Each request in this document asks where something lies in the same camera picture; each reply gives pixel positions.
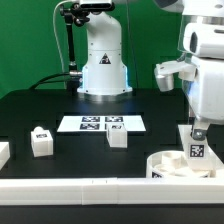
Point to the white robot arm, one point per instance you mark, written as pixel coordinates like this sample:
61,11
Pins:
202,35

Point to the white front barrier wall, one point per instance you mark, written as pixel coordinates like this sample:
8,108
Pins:
118,191

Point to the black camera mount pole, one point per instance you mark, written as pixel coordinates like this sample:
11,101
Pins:
74,15

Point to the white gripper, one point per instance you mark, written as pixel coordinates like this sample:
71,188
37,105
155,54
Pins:
203,85

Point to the white marker sheet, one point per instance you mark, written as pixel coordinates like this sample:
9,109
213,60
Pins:
95,123

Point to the white left barrier block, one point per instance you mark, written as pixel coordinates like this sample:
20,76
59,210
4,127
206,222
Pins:
4,153

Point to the black camera on mount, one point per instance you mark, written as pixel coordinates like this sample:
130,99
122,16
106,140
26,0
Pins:
96,4

